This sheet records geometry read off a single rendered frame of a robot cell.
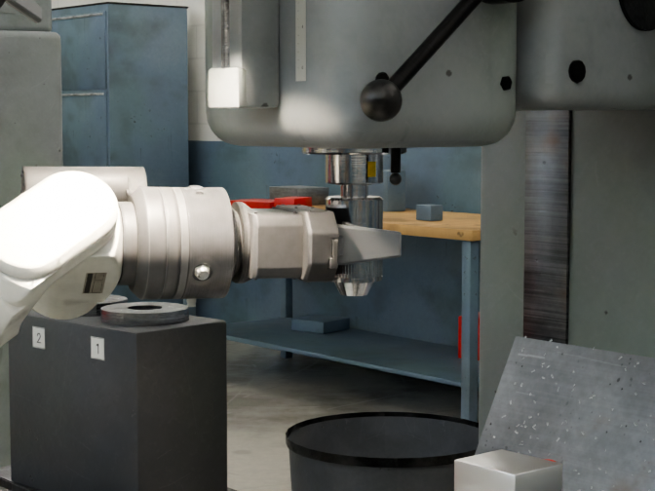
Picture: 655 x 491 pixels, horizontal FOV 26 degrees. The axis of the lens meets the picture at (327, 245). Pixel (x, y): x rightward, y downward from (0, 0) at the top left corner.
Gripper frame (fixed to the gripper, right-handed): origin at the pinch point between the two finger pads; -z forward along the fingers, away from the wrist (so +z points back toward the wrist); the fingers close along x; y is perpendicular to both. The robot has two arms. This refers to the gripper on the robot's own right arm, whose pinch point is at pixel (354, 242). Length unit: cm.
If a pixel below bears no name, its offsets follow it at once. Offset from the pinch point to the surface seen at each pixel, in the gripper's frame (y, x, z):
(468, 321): 71, 430, -191
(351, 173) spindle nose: -5.6, -2.2, 1.0
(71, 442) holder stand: 23.5, 34.7, 18.7
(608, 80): -13.5, -4.5, -20.2
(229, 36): -15.9, -5.3, 11.8
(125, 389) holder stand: 16.6, 27.0, 14.4
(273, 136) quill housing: -8.5, -3.0, 7.7
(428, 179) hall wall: 18, 559, -221
